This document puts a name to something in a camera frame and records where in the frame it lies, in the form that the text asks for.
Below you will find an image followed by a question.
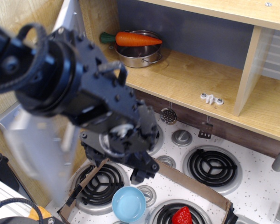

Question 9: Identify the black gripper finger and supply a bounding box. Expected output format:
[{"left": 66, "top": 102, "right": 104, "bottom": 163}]
[
  {"left": 81, "top": 142, "right": 106, "bottom": 167},
  {"left": 130, "top": 169, "right": 154, "bottom": 184}
]

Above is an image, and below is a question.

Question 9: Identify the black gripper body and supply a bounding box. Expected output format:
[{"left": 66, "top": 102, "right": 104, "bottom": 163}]
[{"left": 79, "top": 131, "right": 159, "bottom": 175}]

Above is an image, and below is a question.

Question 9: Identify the grey toy microwave door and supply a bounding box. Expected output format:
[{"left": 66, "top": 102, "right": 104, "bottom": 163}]
[{"left": 0, "top": 0, "right": 84, "bottom": 206}]

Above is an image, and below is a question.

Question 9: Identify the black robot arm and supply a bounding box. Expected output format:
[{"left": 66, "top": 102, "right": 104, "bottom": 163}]
[{"left": 0, "top": 23, "right": 159, "bottom": 184}]

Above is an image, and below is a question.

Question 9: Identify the light blue bowl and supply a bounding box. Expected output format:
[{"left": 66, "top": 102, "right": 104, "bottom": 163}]
[{"left": 112, "top": 186, "right": 146, "bottom": 223}]

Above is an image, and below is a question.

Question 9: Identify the front left stove burner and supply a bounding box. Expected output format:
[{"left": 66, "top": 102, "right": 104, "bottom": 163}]
[{"left": 76, "top": 161, "right": 130, "bottom": 216}]

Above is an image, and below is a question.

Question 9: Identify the stove burner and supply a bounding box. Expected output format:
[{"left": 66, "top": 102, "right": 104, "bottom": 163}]
[
  {"left": 76, "top": 161, "right": 130, "bottom": 216},
  {"left": 148, "top": 125, "right": 164, "bottom": 156},
  {"left": 182, "top": 145, "right": 243, "bottom": 196},
  {"left": 148, "top": 199, "right": 212, "bottom": 224}
]

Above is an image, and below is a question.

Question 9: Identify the back left stove burner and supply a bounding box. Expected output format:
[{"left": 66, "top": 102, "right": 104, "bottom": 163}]
[{"left": 148, "top": 125, "right": 164, "bottom": 156}]

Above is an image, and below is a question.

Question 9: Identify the front right stove burner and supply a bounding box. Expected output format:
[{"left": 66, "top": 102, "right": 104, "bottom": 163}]
[{"left": 148, "top": 199, "right": 212, "bottom": 224}]

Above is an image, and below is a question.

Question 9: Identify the grey stove knob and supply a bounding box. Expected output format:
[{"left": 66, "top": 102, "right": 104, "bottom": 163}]
[{"left": 171, "top": 130, "right": 193, "bottom": 147}]

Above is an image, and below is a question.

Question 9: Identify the red toy strawberry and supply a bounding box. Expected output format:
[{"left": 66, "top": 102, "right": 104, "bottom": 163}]
[{"left": 171, "top": 206, "right": 193, "bottom": 224}]

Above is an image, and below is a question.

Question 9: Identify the hanging metal strainer spoon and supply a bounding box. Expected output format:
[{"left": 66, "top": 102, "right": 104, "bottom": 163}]
[{"left": 160, "top": 102, "right": 177, "bottom": 125}]

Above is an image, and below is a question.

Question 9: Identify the back right stove burner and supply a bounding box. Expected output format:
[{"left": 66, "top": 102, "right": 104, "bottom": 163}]
[{"left": 182, "top": 145, "right": 243, "bottom": 196}]

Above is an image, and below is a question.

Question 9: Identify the hanging small spatula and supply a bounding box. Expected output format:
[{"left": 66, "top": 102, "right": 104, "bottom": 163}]
[{"left": 198, "top": 115, "right": 213, "bottom": 139}]

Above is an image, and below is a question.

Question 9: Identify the orange toy food piece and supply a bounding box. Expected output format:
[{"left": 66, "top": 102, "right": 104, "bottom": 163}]
[{"left": 28, "top": 206, "right": 52, "bottom": 221}]

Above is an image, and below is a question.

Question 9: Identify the steel cooking pot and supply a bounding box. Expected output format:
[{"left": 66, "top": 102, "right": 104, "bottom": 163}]
[{"left": 115, "top": 30, "right": 162, "bottom": 68}]

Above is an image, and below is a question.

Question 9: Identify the white door latch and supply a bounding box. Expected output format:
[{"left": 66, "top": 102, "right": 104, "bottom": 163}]
[{"left": 200, "top": 93, "right": 224, "bottom": 105}]

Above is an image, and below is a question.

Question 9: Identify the orange toy carrot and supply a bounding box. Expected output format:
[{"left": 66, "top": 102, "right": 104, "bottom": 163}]
[{"left": 100, "top": 32, "right": 162, "bottom": 47}]

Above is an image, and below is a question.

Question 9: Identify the small front stove ring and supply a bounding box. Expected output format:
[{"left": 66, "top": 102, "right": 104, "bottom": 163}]
[{"left": 136, "top": 185, "right": 157, "bottom": 207}]

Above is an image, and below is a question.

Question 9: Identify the small stove ring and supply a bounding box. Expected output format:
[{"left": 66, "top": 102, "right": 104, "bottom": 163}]
[
  {"left": 156, "top": 155, "right": 177, "bottom": 169},
  {"left": 136, "top": 185, "right": 157, "bottom": 207}
]

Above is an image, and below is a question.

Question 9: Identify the brown cardboard frame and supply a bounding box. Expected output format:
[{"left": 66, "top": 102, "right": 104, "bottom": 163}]
[{"left": 57, "top": 159, "right": 238, "bottom": 224}]

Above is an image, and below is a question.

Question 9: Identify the small middle stove ring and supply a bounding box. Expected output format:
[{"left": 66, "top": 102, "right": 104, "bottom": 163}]
[{"left": 156, "top": 155, "right": 177, "bottom": 169}]

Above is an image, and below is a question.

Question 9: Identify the black braided cable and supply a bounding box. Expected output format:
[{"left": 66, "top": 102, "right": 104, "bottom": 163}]
[{"left": 0, "top": 197, "right": 42, "bottom": 224}]

